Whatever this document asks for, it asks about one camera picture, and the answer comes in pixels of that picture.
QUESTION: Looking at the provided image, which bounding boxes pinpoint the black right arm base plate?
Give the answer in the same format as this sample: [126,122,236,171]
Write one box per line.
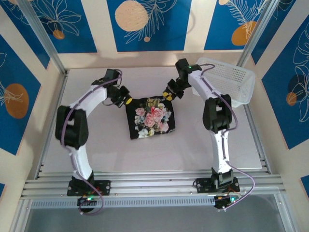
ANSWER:
[194,177,240,194]

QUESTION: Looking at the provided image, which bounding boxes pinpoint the aluminium frame post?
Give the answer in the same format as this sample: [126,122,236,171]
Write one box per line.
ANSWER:
[16,0,68,74]
[238,0,280,71]

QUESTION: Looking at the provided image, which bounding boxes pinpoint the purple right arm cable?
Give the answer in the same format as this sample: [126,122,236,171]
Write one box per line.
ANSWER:
[199,63,256,211]

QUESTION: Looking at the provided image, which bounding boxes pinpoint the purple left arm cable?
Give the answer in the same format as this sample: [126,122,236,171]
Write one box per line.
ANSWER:
[60,69,123,216]

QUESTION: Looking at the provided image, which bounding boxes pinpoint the white perforated plastic basket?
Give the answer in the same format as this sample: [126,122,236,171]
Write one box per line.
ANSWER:
[192,57,256,108]

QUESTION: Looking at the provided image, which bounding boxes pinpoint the grey slotted cable duct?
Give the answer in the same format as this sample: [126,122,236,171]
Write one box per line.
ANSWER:
[30,196,218,210]

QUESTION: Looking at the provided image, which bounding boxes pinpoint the aluminium cross rails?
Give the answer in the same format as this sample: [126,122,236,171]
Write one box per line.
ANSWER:
[20,170,285,201]

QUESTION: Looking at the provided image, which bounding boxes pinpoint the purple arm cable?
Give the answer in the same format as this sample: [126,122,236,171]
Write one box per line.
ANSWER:
[60,69,123,216]
[199,63,256,211]

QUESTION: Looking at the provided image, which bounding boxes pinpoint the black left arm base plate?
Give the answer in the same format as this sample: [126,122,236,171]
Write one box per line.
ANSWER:
[67,179,112,197]

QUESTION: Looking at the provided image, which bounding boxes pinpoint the black floral print t-shirt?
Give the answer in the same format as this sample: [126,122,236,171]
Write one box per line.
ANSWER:
[125,95,176,140]

